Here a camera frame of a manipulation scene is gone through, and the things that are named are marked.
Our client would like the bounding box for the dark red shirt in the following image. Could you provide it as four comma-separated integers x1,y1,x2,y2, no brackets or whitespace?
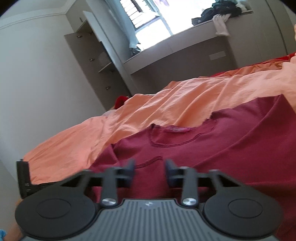
90,95,295,240

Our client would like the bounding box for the tall grey wardrobe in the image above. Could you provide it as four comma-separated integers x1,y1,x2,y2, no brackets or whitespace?
226,1,295,67

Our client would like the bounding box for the left blue-grey curtain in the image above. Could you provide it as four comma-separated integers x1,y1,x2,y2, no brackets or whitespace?
105,0,141,57

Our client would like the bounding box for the white wall socket plate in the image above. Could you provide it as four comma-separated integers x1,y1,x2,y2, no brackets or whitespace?
209,51,226,61

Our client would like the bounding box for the red object behind bed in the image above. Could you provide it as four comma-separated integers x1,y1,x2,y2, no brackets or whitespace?
114,95,130,109

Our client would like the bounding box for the open grey wardrobe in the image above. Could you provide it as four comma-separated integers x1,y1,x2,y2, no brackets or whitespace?
65,21,130,110

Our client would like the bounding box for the grey window bench cabinet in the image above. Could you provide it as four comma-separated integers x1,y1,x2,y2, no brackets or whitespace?
123,10,254,95

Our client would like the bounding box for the orange duvet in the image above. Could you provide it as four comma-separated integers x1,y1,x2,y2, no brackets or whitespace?
24,54,295,184

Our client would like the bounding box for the white garment hanging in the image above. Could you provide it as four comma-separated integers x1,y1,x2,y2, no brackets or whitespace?
212,14,231,37

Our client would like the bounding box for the open window sash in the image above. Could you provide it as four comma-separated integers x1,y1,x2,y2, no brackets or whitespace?
120,0,160,31

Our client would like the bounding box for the dark clothes pile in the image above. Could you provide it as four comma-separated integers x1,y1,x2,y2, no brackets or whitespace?
192,1,242,26

